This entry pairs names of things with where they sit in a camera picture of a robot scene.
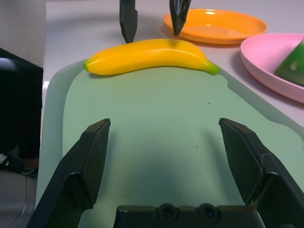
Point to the yellow plastic plate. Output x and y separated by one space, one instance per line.
221 26

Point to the pink plastic plate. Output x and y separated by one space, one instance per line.
266 59

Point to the yellow toy banana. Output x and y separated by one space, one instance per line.
147 55

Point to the person's black trouser leg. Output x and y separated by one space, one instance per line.
19 107

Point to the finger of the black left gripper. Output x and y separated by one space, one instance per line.
179 16
128 21

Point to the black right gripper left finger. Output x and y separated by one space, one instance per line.
78 171

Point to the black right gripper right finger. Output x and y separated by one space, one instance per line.
256 171

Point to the black white sneaker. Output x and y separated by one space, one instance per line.
9 164

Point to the green plastic cutting board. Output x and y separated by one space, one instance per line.
154 107

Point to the toy watermelon slice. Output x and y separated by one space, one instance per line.
292 64

